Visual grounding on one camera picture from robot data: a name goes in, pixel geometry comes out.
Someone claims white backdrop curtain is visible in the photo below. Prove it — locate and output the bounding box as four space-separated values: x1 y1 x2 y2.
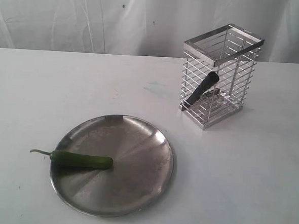
0 0 299 64

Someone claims green chili pepper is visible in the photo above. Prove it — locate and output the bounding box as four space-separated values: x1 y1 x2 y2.
30 149 114 170

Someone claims round stainless steel plate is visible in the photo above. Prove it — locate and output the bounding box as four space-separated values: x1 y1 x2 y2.
50 115 174 217

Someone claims wire metal utensil holder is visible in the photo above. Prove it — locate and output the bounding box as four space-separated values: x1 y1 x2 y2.
179 23 265 130

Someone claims black knife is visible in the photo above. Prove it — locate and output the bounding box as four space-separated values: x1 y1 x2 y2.
181 71 219 111

